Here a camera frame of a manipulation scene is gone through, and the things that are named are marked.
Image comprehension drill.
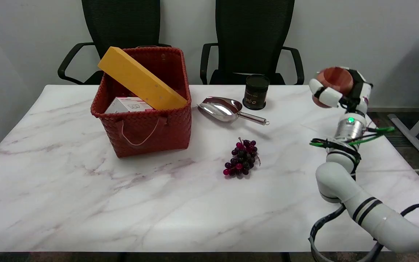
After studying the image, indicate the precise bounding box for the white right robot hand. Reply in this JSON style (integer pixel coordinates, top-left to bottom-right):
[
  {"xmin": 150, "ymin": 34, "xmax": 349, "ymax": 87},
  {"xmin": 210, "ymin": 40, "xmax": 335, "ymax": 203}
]
[{"xmin": 308, "ymin": 67, "xmax": 374, "ymax": 117}]

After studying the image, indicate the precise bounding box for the wooden mortar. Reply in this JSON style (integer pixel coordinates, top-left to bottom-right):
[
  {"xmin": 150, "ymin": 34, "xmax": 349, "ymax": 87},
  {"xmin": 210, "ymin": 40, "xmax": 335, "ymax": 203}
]
[{"xmin": 312, "ymin": 67, "xmax": 354, "ymax": 108}]

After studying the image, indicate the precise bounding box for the red woven basket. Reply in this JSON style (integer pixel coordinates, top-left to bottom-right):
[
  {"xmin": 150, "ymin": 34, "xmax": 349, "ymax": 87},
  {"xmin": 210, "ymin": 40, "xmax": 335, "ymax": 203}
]
[{"xmin": 91, "ymin": 46, "xmax": 192, "ymax": 158}]

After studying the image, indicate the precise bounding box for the black cylindrical can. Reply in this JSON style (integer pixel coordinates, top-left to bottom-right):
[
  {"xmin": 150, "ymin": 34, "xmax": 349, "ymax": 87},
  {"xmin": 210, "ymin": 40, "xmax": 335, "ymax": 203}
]
[{"xmin": 242, "ymin": 74, "xmax": 270, "ymax": 110}]

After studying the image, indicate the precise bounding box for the black mesh office chair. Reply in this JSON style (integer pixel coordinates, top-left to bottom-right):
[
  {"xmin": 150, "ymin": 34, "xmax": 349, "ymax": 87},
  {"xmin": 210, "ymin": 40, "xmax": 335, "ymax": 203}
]
[
  {"xmin": 200, "ymin": 0, "xmax": 305, "ymax": 86},
  {"xmin": 57, "ymin": 0, "xmax": 172, "ymax": 85}
]

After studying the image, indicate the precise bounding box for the bunch of dark grapes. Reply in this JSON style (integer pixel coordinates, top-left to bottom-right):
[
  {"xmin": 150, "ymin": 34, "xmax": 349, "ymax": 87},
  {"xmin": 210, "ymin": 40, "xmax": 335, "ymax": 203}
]
[{"xmin": 223, "ymin": 137, "xmax": 261, "ymax": 178}]

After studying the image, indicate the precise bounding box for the silver metal scoop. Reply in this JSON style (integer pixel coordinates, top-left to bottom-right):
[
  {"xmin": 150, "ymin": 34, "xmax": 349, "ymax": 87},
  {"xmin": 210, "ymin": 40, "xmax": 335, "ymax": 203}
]
[{"xmin": 197, "ymin": 96, "xmax": 270, "ymax": 126}]

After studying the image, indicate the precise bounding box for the long yellow box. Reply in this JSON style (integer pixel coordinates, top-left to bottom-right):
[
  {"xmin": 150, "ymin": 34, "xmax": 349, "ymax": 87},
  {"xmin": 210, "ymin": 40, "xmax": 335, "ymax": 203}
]
[{"xmin": 97, "ymin": 46, "xmax": 188, "ymax": 111}]

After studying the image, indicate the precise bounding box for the small white carton box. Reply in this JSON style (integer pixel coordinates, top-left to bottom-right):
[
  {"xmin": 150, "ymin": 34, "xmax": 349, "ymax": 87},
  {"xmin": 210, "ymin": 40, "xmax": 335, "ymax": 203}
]
[{"xmin": 105, "ymin": 96, "xmax": 154, "ymax": 114}]

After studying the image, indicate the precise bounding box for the green robot cable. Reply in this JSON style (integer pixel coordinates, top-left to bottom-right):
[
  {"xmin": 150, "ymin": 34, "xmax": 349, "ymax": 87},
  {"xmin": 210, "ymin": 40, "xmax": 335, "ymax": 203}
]
[{"xmin": 310, "ymin": 126, "xmax": 395, "ymax": 148}]

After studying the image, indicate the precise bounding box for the white desk frame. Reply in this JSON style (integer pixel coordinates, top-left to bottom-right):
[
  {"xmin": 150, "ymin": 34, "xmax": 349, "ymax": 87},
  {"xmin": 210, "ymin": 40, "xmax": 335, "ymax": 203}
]
[{"xmin": 388, "ymin": 35, "xmax": 419, "ymax": 164}]

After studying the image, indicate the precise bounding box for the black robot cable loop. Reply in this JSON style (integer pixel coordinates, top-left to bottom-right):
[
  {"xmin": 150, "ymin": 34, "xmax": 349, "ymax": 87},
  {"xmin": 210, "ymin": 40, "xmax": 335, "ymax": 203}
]
[{"xmin": 308, "ymin": 203, "xmax": 419, "ymax": 262}]

